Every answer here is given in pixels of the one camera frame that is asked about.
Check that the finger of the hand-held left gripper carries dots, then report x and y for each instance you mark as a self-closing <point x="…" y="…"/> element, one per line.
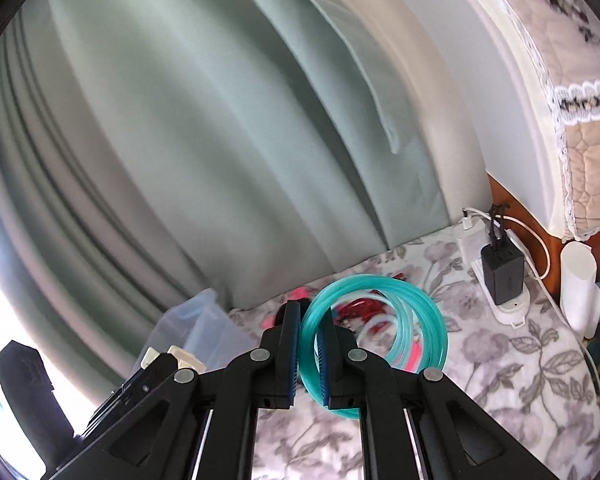
<point x="130" y="395"/>

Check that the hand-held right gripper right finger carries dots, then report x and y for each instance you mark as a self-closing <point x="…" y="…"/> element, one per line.
<point x="322" y="365"/>

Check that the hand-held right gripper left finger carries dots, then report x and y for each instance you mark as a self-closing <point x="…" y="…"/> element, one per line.
<point x="292" y="345"/>

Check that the pink hair clip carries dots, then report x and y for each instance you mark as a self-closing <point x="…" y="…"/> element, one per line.
<point x="300" y="293"/>

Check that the pink plastic bangle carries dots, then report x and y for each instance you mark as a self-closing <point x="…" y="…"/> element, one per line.
<point x="405" y="357"/>

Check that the clear plastic storage container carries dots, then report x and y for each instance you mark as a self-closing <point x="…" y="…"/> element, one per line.
<point x="195" y="320"/>

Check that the teal plastic bangles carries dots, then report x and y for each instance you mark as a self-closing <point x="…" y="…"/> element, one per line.
<point x="432" y="330"/>

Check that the white power strip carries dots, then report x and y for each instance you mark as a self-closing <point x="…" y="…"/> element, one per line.
<point x="510" y="314"/>

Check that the white charger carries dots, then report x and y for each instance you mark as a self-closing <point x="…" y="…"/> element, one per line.
<point x="467" y="235"/>

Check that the black charger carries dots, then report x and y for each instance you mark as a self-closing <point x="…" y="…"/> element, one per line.
<point x="502" y="272"/>

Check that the grey-green curtain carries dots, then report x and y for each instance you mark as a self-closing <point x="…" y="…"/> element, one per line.
<point x="180" y="135"/>

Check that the wooden headboard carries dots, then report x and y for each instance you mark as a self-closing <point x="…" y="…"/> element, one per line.
<point x="530" y="210"/>

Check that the white cylinder cup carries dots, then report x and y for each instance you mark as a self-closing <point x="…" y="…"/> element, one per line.
<point x="580" y="290"/>

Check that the beige quilted lace cover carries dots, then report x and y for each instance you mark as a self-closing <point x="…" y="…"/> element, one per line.
<point x="595" y="150"/>

